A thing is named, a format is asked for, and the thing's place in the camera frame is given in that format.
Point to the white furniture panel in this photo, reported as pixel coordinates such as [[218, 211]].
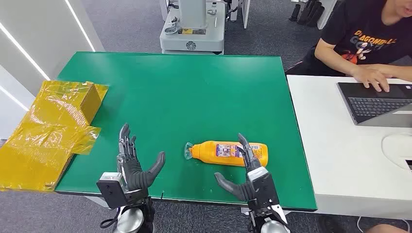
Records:
[[245, 13]]

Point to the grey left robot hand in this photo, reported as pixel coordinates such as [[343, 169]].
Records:
[[133, 173]]

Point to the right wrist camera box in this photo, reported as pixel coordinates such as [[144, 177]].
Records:
[[265, 191]]

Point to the white machine with column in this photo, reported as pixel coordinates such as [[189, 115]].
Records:
[[193, 32]]

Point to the person's right hand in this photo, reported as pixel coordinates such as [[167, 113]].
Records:
[[370, 77]]

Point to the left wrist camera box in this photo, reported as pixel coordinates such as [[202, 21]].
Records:
[[111, 189]]

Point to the orange detergent bottle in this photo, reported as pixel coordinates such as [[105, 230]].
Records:
[[209, 152]]

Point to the yellow taped cardboard box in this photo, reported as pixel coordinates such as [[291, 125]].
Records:
[[45, 138]]

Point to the dark grey laptop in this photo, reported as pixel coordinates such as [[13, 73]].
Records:
[[373, 103]]

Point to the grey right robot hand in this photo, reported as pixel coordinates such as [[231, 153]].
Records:
[[236, 191]]

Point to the person's knee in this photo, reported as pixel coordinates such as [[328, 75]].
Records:
[[389, 229]]

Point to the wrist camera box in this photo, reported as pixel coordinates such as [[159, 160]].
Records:
[[265, 191], [111, 189]]

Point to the person's left forearm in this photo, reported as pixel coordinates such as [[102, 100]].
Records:
[[396, 70]]

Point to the person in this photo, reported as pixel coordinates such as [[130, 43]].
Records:
[[363, 32]]

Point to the white round object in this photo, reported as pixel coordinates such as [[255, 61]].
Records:
[[396, 149]]

